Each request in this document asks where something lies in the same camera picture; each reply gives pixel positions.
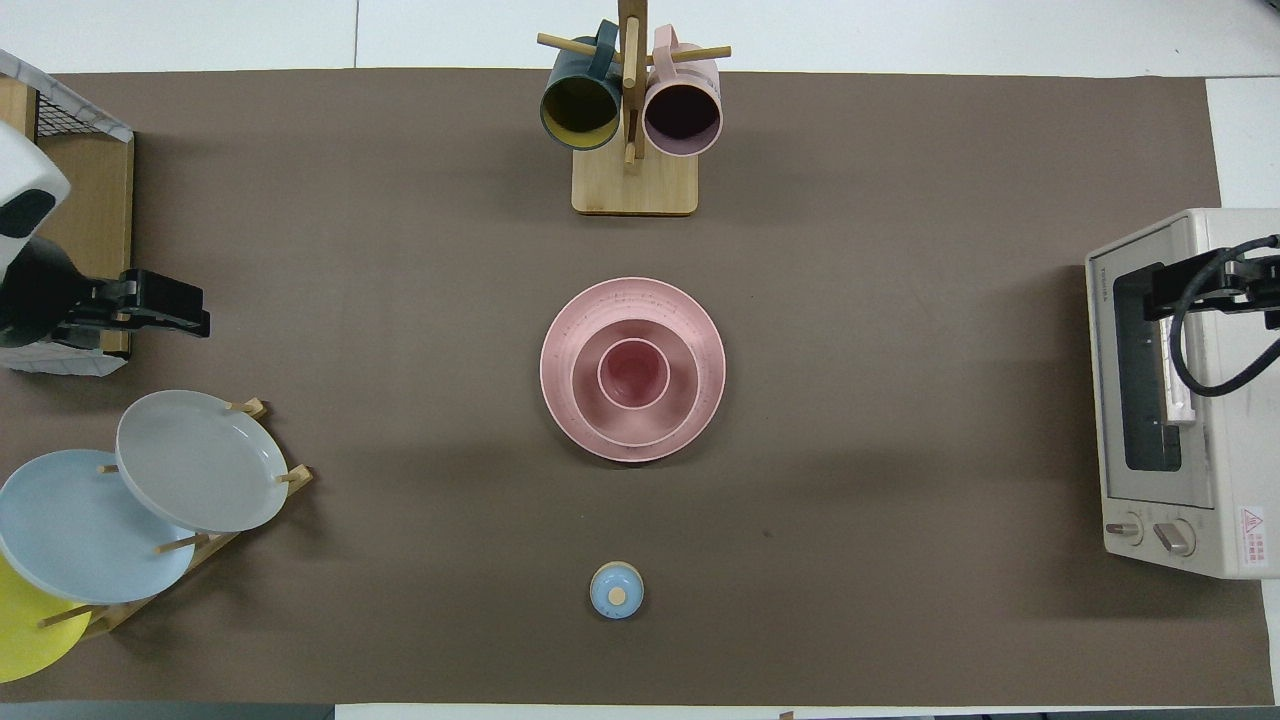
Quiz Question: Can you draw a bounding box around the white toaster oven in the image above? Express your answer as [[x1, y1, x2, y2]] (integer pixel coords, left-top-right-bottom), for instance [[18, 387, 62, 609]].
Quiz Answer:
[[1085, 208, 1280, 580]]

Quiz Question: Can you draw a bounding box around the blue lid with wooden knob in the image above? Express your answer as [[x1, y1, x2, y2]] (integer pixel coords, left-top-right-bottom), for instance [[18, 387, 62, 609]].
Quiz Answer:
[[589, 561, 645, 620]]

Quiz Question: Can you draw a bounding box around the wooden mug tree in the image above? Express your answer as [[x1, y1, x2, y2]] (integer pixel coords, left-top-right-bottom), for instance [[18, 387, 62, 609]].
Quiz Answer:
[[537, 0, 732, 217]]

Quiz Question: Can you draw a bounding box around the light blue plate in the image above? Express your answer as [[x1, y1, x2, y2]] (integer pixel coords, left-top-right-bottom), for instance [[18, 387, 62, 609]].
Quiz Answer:
[[0, 449, 198, 605]]

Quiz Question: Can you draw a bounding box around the brown table mat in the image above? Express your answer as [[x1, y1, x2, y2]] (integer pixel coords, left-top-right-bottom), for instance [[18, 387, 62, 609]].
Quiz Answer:
[[0, 68, 1276, 706]]

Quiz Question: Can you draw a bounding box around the wooden plate rack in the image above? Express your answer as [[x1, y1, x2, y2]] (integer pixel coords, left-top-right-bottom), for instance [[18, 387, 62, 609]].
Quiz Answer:
[[40, 398, 314, 641]]

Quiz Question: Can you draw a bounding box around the yellow plate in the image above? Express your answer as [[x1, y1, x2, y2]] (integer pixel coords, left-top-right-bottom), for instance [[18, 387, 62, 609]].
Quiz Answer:
[[0, 555, 93, 684]]

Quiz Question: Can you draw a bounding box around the wooden shelf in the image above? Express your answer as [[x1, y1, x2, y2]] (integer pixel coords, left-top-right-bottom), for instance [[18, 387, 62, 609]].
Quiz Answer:
[[0, 78, 136, 359]]

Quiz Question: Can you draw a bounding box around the black wire basket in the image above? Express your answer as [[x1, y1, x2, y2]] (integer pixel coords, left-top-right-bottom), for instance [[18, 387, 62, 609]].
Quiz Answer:
[[35, 85, 133, 143]]

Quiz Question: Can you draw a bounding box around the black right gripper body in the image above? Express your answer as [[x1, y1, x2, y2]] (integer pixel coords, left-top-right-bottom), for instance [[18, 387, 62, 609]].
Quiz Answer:
[[1215, 252, 1280, 331]]

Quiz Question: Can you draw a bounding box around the pink cup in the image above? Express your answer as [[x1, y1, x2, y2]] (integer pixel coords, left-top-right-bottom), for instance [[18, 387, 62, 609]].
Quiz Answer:
[[597, 338, 671, 410]]

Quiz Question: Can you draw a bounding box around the pink plate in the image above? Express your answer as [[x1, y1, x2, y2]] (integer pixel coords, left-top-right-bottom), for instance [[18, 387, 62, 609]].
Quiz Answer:
[[540, 277, 727, 464]]

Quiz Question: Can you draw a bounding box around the dark teal mug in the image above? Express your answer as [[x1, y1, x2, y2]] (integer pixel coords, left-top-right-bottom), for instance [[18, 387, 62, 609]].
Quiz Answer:
[[540, 20, 623, 152]]

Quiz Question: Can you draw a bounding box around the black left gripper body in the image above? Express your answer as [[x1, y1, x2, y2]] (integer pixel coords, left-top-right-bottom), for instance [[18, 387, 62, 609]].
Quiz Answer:
[[0, 235, 131, 351]]

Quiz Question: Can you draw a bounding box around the pink bowl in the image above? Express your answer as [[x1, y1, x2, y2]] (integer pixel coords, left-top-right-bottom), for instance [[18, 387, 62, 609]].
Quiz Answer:
[[571, 318, 700, 448]]

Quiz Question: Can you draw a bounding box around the pink mug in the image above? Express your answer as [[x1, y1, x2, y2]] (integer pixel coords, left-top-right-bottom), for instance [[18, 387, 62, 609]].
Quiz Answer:
[[643, 25, 723, 158]]

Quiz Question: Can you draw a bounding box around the grey plate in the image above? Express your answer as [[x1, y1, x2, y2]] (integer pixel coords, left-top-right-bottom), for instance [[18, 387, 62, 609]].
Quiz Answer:
[[116, 390, 291, 534]]

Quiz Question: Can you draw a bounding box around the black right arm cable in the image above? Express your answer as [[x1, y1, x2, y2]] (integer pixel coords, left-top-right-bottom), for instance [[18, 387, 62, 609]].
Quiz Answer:
[[1170, 235, 1280, 398]]

